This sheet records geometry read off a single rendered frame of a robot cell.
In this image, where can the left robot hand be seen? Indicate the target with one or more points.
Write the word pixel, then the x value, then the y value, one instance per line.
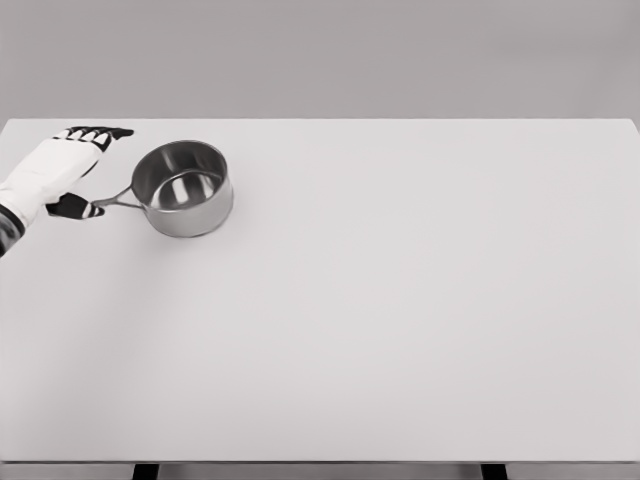
pixel 67 160

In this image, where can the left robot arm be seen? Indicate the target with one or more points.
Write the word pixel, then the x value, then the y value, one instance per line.
pixel 15 200

